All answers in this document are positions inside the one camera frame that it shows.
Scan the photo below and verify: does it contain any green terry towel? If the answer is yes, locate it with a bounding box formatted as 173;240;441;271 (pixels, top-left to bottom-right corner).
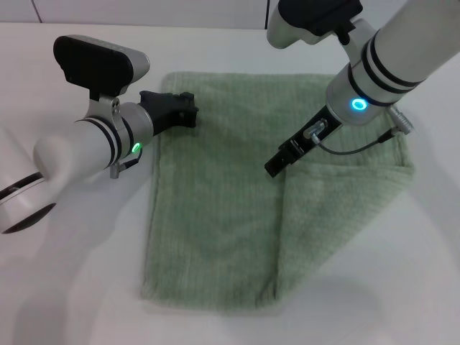
138;71;415;318

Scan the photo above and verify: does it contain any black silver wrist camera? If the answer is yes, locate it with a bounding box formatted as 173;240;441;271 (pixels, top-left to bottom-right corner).
52;34;151;105
266;0;364;50

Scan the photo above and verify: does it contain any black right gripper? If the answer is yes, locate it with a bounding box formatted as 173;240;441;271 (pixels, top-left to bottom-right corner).
264;106;345;179

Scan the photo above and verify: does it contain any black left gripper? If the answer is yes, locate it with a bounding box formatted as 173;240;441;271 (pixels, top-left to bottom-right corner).
138;90;201;137

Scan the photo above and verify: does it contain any left arm cable with plug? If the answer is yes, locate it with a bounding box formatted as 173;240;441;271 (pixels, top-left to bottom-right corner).
109;150;144;180

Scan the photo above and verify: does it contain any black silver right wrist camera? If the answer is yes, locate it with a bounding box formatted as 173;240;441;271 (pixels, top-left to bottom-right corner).
266;0;364;50

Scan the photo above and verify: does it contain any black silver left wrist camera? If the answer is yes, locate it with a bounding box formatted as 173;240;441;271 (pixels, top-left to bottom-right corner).
52;34;151;105

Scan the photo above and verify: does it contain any right arm cable with plugs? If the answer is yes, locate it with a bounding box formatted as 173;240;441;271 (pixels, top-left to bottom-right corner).
303;105;411;156

